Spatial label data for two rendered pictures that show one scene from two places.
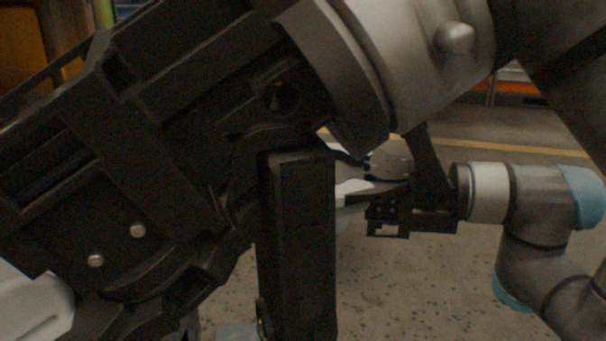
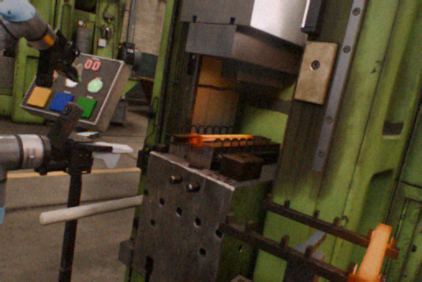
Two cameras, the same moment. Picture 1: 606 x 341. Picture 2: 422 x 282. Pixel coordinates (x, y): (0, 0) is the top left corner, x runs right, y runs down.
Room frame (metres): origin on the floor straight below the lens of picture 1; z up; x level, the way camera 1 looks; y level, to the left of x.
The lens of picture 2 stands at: (1.22, -0.62, 1.21)
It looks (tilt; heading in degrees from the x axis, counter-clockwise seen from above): 10 degrees down; 123
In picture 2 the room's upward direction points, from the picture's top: 11 degrees clockwise
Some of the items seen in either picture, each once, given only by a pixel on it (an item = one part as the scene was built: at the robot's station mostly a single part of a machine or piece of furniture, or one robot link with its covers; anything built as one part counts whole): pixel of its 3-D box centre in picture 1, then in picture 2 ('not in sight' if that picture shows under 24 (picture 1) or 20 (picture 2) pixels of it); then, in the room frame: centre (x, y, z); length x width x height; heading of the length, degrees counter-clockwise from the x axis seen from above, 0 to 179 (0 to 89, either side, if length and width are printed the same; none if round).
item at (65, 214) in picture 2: not in sight; (98, 209); (0.18, 0.26, 0.62); 0.44 x 0.05 x 0.05; 83
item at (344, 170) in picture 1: (339, 166); (112, 157); (0.58, -0.05, 0.97); 0.09 x 0.03 x 0.06; 48
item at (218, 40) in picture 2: not in sight; (247, 50); (0.56, 0.52, 1.32); 0.42 x 0.20 x 0.10; 83
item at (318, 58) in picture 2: not in sight; (315, 72); (0.86, 0.41, 1.27); 0.09 x 0.02 x 0.17; 173
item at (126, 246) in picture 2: not in sight; (130, 252); (0.19, 0.47, 0.36); 0.09 x 0.07 x 0.12; 173
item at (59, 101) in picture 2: not in sight; (62, 102); (0.01, 0.17, 1.01); 0.07 x 0.05 x 0.07; 18
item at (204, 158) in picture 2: not in sight; (228, 147); (0.56, 0.52, 0.96); 0.42 x 0.20 x 0.09; 83
